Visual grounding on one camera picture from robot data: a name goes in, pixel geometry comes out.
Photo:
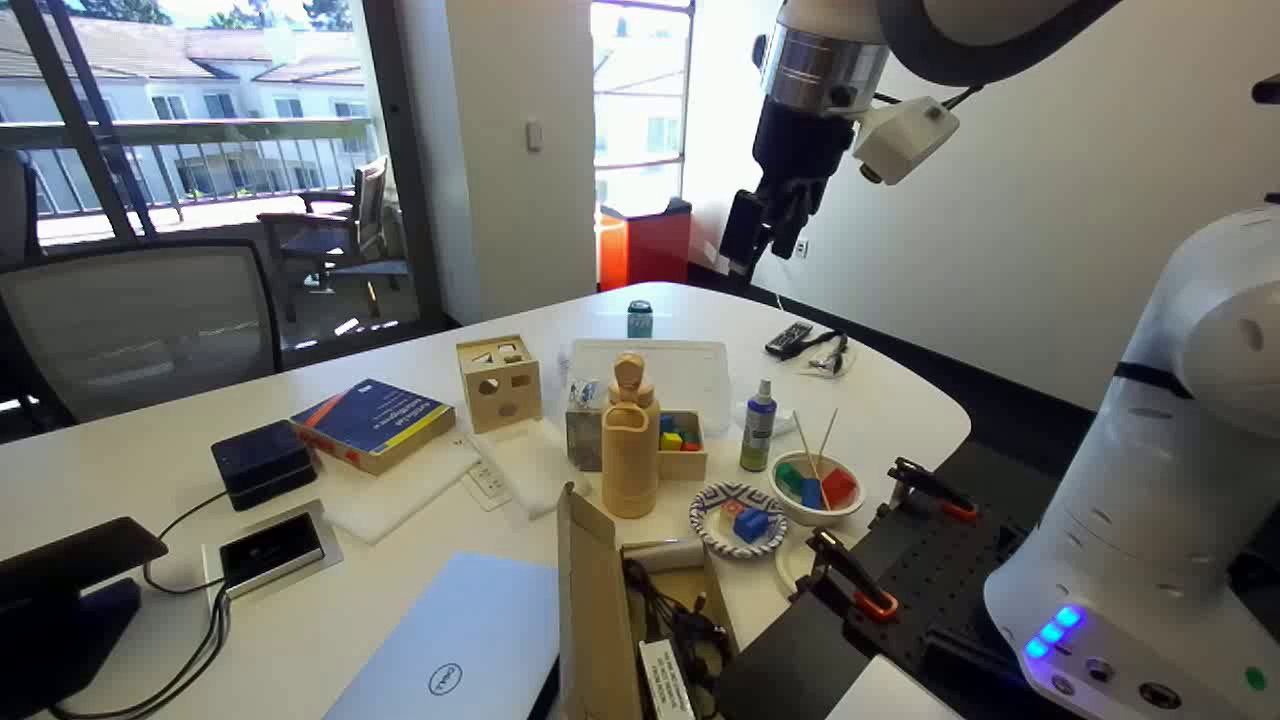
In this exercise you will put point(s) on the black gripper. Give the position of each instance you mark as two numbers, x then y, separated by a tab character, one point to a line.
803	146

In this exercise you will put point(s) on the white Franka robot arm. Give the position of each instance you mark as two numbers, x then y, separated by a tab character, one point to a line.
1145	533

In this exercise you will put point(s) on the clear plastic cap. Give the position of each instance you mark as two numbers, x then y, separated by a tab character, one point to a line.
779	417

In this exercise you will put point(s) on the blue bottle with white top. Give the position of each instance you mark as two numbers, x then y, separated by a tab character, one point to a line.
759	426

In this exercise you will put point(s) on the black remote control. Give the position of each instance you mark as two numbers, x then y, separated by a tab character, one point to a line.
790	338

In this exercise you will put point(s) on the orange red box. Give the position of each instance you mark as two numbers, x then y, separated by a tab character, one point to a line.
646	247

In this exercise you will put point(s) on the small blue jar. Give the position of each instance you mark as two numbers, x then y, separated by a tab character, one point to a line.
643	319

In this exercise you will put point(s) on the clear plastic tray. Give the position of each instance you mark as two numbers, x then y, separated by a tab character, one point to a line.
650	370

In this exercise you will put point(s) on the small wooden box coloured blocks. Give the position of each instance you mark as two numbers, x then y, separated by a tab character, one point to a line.
680	445

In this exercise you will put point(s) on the tall wooden cylinder holder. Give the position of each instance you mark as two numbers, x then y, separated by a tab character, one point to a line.
631	445

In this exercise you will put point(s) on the white bowl with coloured pieces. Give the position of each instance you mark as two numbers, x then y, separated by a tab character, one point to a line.
819	488

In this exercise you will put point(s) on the grey pen cup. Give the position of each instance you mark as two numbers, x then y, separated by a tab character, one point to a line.
583	433

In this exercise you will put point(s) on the blue patterned plate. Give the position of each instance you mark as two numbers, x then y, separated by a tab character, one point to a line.
738	520

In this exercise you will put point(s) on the blue toy block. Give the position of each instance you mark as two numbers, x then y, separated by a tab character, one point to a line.
749	527

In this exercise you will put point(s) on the black orange clamp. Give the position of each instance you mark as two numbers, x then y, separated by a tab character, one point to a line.
934	488
848	572

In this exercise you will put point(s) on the wooden shape sorter cube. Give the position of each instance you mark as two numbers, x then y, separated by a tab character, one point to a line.
496	382

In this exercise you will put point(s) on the white folded cloth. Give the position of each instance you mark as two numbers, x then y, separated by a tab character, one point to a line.
525	464

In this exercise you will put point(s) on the black mounting board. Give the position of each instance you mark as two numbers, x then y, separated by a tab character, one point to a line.
881	600

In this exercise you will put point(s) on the black tools in box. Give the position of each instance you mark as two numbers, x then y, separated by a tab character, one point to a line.
680	627

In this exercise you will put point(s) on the brown cardboard box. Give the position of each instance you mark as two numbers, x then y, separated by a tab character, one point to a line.
614	612

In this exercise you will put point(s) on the dark outdoor chair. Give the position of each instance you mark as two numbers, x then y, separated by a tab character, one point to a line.
343	241

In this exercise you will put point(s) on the blue book with red edge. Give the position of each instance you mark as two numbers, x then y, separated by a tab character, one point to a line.
372	420

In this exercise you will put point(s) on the white flat board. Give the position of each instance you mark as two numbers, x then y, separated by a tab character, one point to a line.
400	488

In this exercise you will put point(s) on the silver Dell laptop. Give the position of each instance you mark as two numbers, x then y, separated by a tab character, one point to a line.
455	644

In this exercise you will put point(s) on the black rectangular box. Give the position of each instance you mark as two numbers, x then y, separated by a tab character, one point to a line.
261	462

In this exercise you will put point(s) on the table power outlet panel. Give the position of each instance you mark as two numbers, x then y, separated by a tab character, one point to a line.
273	550

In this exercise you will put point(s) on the grey mesh office chair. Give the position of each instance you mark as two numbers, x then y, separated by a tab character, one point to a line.
132	326

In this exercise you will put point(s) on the black monitor stand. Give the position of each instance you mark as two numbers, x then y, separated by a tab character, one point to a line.
60	606

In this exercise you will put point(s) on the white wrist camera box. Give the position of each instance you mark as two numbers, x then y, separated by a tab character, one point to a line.
904	137

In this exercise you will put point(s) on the white wall light switch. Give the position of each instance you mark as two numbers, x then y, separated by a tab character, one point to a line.
534	137

